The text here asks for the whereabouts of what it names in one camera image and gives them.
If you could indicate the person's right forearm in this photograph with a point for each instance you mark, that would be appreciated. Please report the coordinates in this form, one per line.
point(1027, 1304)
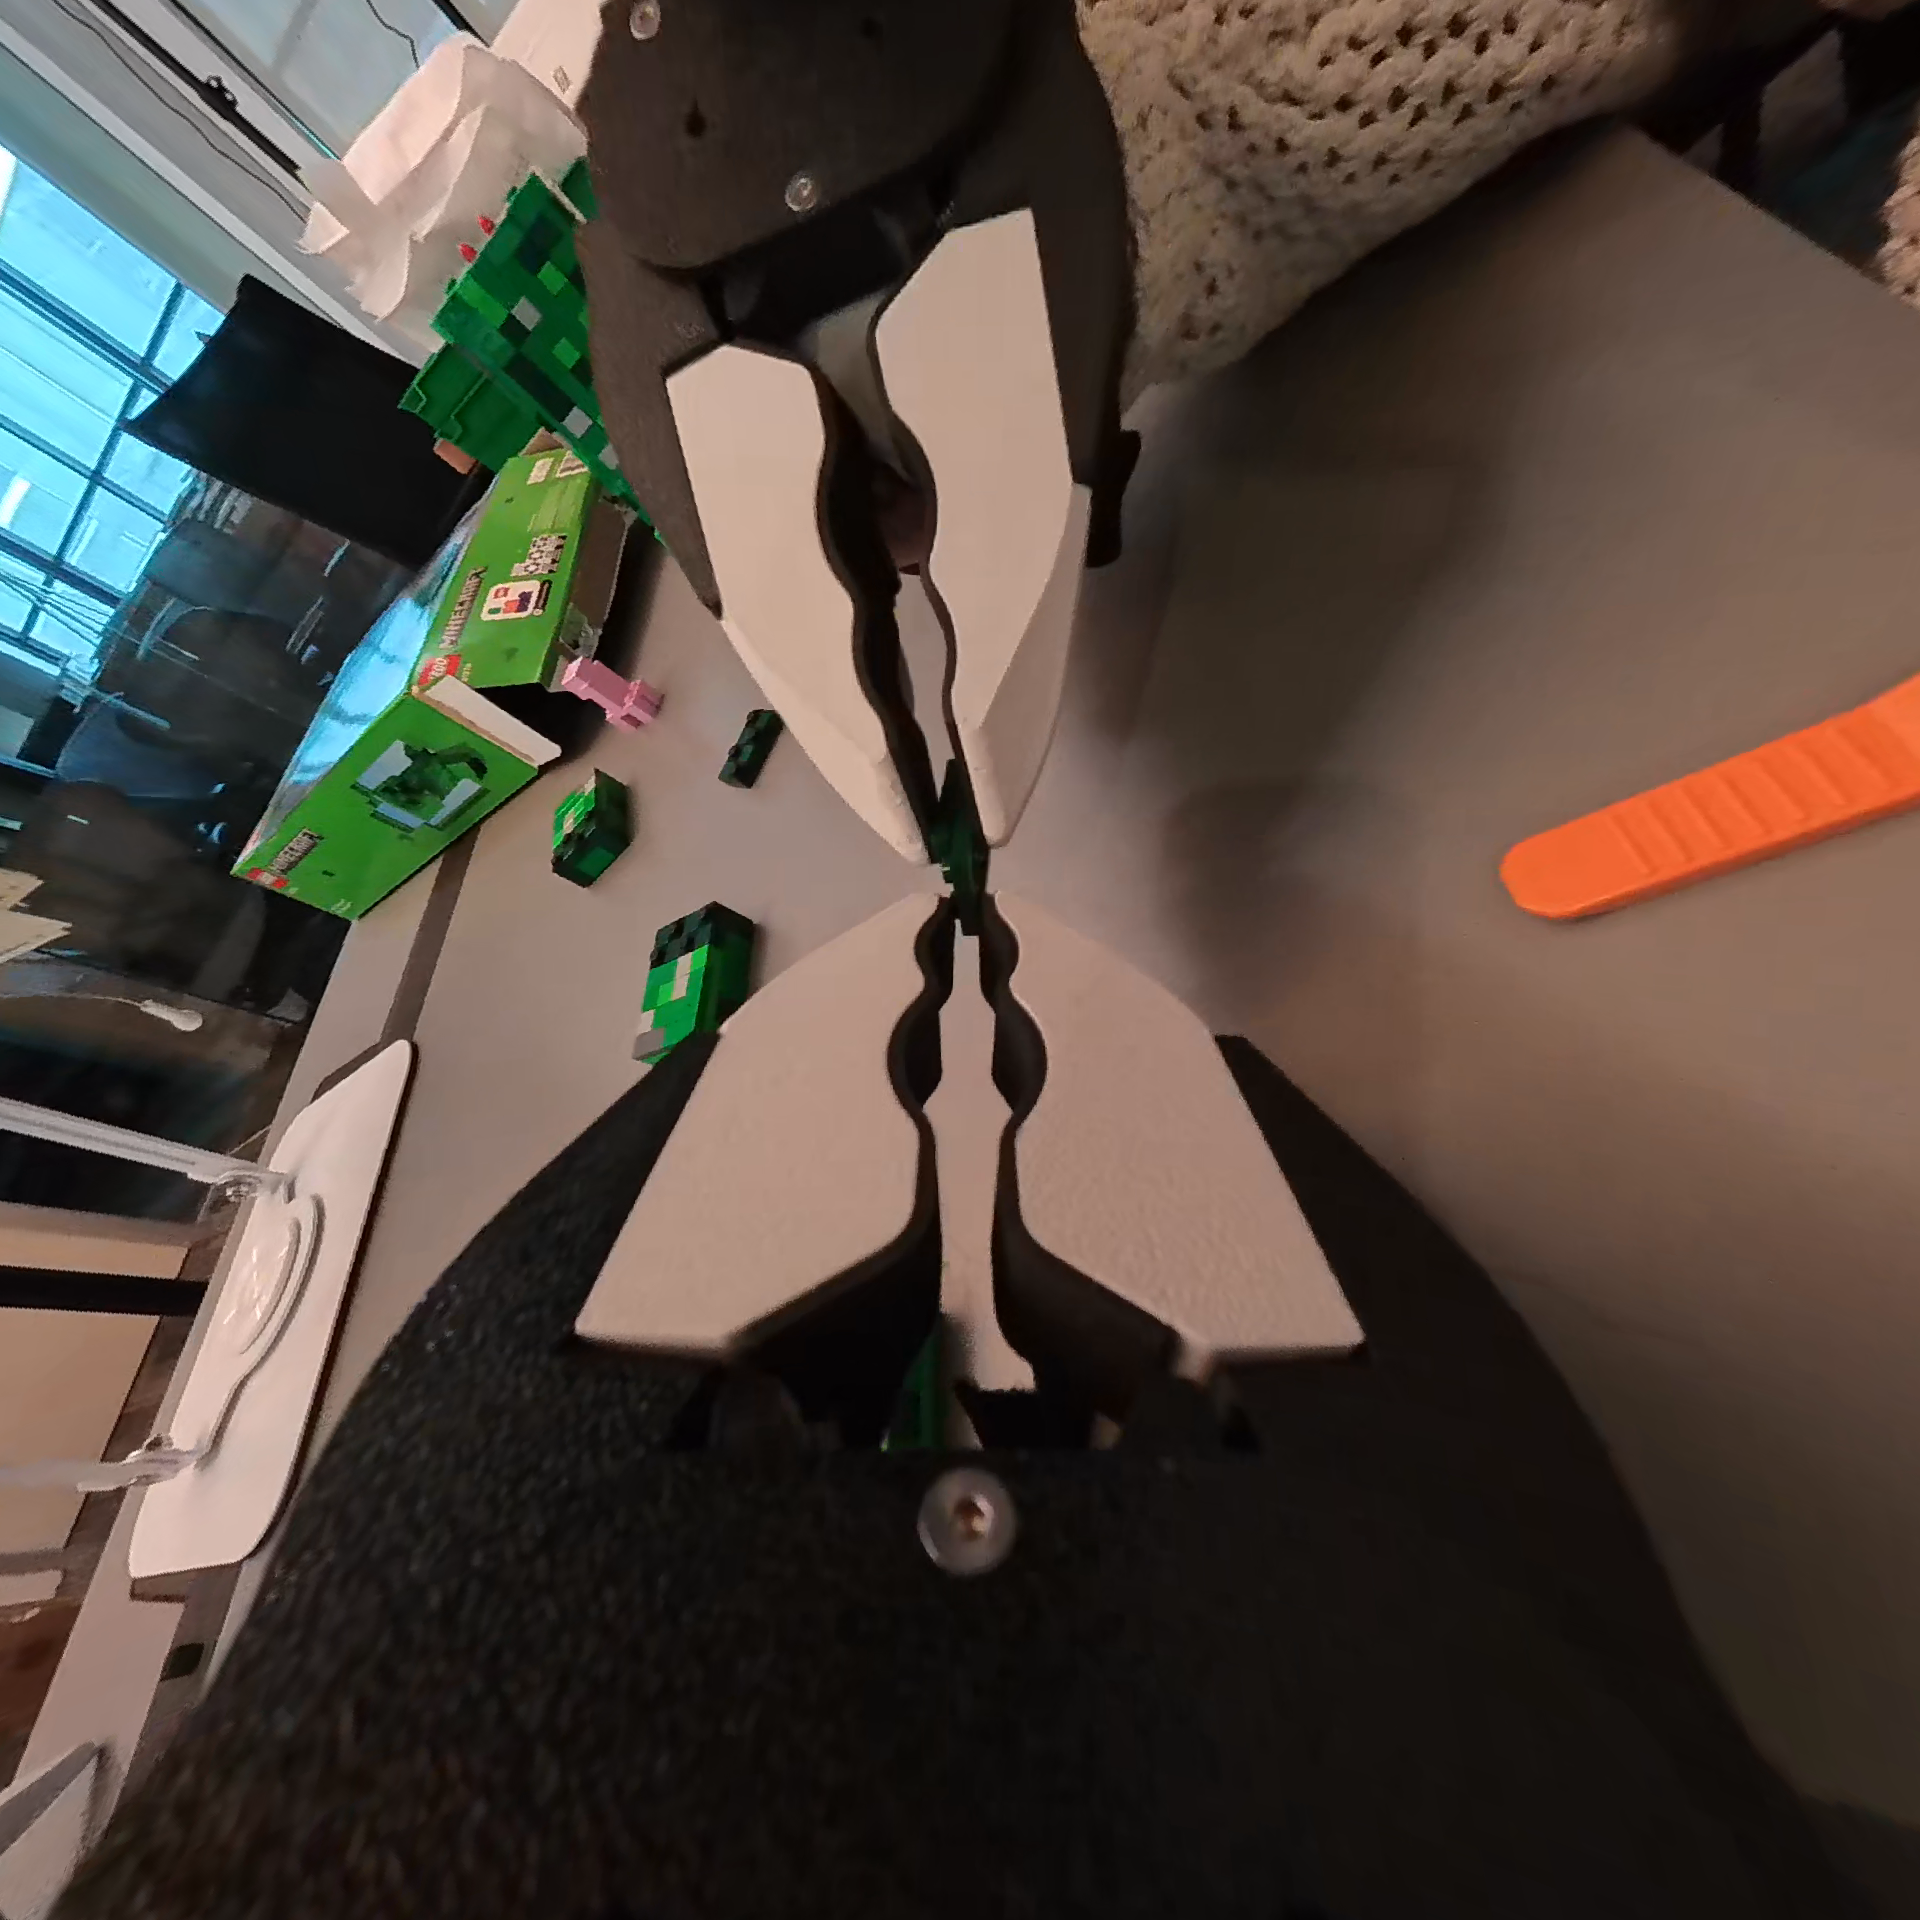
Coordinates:
point(1321, 151)

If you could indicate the green cardboard lego box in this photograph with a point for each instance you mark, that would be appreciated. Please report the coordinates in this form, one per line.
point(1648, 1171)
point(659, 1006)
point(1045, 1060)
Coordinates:
point(421, 720)

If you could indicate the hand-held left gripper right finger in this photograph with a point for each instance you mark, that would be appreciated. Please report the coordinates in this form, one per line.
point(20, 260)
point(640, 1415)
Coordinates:
point(1170, 1201)

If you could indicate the green lego creeper figure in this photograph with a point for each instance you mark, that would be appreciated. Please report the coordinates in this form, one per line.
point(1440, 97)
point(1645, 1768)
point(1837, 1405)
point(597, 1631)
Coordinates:
point(524, 315)

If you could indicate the white paper sheets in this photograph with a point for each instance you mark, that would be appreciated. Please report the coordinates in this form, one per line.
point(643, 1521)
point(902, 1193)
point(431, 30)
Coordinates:
point(434, 164)

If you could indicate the dark green lego cube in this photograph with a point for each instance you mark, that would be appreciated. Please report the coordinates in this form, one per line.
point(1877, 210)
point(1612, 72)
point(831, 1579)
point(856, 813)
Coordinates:
point(591, 831)

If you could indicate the green lego block dark studs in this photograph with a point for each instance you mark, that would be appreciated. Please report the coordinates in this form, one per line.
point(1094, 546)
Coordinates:
point(691, 982)

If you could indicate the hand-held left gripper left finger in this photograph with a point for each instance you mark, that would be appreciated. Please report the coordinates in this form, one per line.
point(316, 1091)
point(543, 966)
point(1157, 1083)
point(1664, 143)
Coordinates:
point(765, 1201)

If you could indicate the dark green lego assembly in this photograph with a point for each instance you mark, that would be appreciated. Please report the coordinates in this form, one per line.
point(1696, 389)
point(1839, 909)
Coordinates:
point(960, 862)

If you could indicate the orange brick separator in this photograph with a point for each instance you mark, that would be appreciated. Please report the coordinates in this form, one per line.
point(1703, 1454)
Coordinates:
point(1724, 819)

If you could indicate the white book stand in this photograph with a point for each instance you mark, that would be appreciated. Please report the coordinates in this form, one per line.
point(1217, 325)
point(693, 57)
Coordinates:
point(284, 1275)

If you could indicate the pink lego pig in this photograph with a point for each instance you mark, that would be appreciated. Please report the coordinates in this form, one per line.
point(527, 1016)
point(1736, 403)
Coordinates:
point(613, 694)

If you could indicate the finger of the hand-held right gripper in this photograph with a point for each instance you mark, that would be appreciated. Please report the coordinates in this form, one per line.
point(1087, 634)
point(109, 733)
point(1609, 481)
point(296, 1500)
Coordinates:
point(1004, 525)
point(765, 555)

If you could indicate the dark office chairs row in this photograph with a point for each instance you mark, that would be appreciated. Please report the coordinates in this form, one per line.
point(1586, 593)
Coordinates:
point(151, 750)

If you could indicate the dark green flat lego plate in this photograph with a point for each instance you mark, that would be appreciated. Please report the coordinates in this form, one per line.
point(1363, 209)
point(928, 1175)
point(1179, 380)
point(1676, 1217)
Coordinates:
point(750, 749)

